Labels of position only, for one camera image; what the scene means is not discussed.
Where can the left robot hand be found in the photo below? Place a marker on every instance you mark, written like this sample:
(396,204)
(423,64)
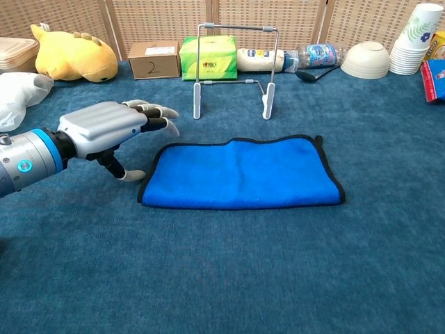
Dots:
(101,125)

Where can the grey and blue towel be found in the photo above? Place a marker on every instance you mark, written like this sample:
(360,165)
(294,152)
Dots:
(243,174)

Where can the white metal wire stand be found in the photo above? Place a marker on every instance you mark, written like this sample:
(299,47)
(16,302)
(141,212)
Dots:
(197,101)

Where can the yellow plush toy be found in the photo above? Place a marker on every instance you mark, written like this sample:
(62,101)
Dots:
(76,55)

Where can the brown cardboard box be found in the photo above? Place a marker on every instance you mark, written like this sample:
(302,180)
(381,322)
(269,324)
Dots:
(153,66)

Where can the white plastic bag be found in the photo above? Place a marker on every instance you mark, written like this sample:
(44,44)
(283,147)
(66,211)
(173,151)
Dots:
(17,94)

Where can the wicker folding screen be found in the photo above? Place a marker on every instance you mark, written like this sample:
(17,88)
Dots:
(156,21)

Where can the green tissue pack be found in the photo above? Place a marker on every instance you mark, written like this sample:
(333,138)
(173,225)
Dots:
(215,59)

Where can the white mayonnaise bottle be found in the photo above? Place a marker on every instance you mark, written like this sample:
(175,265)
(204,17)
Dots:
(253,61)

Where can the blue carpet table cover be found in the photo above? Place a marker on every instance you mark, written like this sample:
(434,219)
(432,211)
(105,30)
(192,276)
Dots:
(243,271)

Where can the black ladle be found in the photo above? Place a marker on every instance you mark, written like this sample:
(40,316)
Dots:
(306,77)

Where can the clear plastic water bottle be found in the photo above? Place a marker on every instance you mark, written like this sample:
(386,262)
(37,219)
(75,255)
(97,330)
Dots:
(320,55)

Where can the beige upturned bowl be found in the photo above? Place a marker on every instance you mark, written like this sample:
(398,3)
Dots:
(365,61)

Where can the stack of paper cups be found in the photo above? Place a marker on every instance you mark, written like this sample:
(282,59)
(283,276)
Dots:
(410,52)

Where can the blue and red snack bag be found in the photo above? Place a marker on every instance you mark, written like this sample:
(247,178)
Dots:
(434,80)

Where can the yellow snack bag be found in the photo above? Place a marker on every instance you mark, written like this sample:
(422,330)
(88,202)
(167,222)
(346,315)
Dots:
(438,47)

